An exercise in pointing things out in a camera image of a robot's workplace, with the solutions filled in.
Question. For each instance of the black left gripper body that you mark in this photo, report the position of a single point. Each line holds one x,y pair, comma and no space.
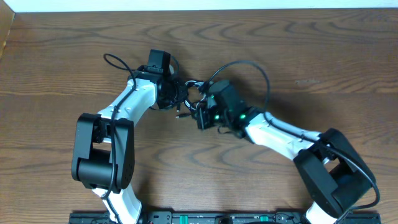
173,94

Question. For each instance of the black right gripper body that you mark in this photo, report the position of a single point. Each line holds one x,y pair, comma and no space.
212,117

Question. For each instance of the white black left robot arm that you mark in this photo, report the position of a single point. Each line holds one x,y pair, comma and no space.
103,154

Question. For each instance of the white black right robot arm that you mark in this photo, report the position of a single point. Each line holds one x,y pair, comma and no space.
334,174

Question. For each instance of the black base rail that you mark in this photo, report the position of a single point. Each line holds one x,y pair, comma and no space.
194,218

